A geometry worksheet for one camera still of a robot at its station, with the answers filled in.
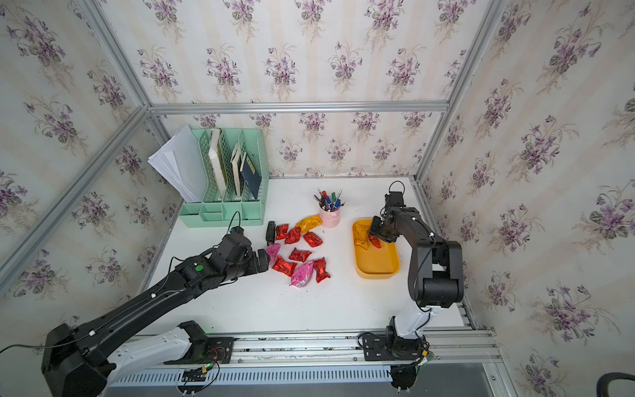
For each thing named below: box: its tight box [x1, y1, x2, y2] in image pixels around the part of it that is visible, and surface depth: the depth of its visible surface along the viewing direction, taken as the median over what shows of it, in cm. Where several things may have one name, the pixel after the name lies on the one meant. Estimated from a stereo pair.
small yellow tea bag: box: [353, 223, 370, 251], surface depth 97 cm
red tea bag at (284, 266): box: [271, 255, 297, 278], surface depth 90 cm
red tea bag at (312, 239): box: [302, 231, 324, 248], surface depth 97 cm
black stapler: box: [265, 220, 277, 247], surface depth 101 cm
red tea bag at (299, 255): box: [288, 247, 313, 264], surface depth 92 cm
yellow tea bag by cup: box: [295, 214, 324, 235], surface depth 102 cm
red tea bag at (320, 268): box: [313, 256, 331, 284], surface depth 88 cm
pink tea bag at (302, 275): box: [290, 260, 315, 288], surface depth 87 cm
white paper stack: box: [148, 124, 209, 203], surface depth 97 cm
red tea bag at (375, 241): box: [367, 234, 382, 249], surface depth 95 cm
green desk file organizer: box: [178, 128, 270, 228], surface depth 104 cm
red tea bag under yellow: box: [284, 226, 301, 245], surface depth 98 cm
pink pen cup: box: [318, 201, 342, 230], surface depth 100 cm
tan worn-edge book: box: [230, 142, 243, 197], surface depth 103 cm
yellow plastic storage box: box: [352, 218, 401, 280], surface depth 95 cm
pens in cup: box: [313, 186, 349, 213], surface depth 100 cm
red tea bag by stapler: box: [275, 223, 290, 240], surface depth 100 cm
